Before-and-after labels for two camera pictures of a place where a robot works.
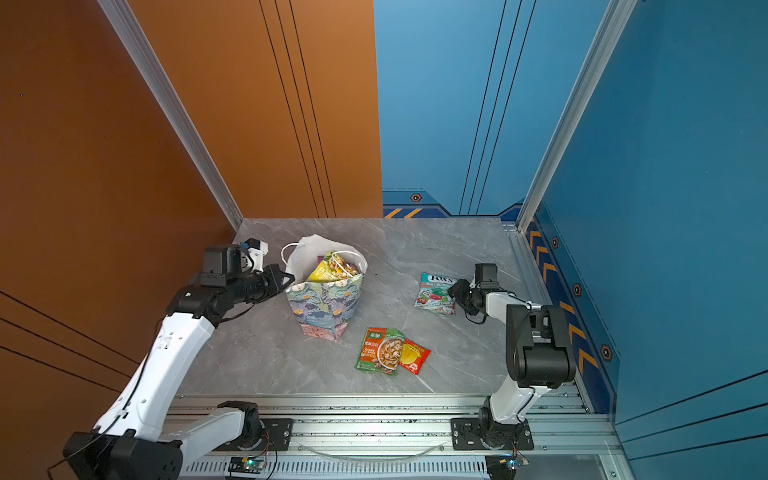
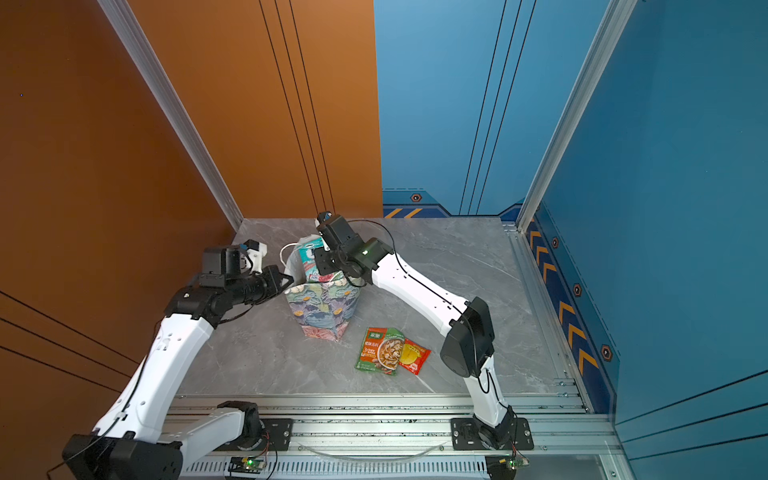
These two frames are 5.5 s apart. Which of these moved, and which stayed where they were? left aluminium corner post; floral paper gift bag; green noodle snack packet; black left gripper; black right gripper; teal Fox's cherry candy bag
Moved: black right gripper; teal Fox's cherry candy bag
Stayed: black left gripper; floral paper gift bag; left aluminium corner post; green noodle snack packet
